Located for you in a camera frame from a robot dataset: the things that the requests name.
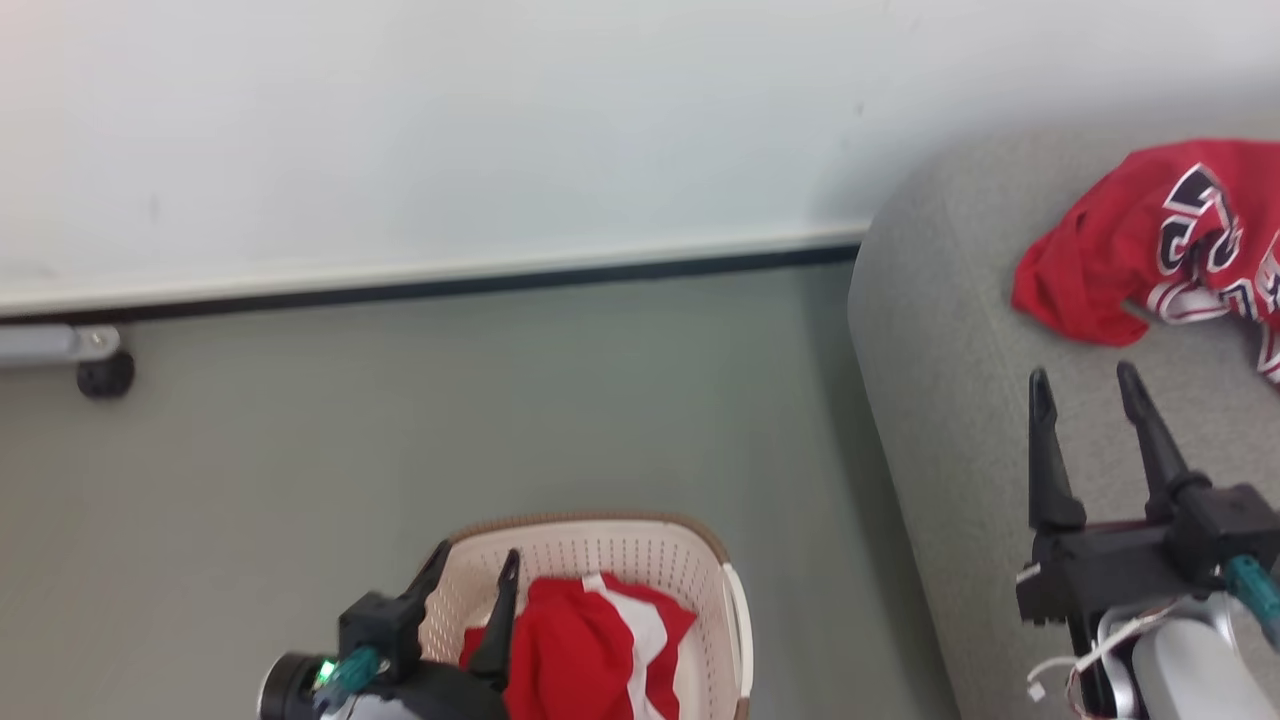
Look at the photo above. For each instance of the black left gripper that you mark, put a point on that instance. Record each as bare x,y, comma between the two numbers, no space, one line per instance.
378,630

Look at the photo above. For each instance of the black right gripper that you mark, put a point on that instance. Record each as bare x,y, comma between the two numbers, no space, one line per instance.
1110,570

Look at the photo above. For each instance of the red basketball jersey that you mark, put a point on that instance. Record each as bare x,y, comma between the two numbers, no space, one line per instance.
1100,250

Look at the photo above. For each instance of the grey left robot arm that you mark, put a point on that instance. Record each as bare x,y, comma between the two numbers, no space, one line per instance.
430,697

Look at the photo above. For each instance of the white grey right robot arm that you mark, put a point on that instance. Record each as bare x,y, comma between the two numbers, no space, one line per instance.
1190,670

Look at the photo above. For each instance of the grey fabric sofa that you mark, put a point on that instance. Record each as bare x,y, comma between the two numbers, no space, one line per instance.
960,420

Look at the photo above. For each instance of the red and white garment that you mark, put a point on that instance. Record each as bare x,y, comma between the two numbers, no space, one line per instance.
580,650

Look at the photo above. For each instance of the white perforated laundry basket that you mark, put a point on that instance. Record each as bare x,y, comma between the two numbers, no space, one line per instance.
600,550

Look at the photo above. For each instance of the white and black baseboard strip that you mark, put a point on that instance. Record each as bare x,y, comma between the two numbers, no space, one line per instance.
430,275

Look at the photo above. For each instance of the black caster wheel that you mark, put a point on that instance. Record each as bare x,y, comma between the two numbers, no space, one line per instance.
105,375

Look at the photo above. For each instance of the grey metal frame leg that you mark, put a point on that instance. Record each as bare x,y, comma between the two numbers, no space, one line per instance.
45,343

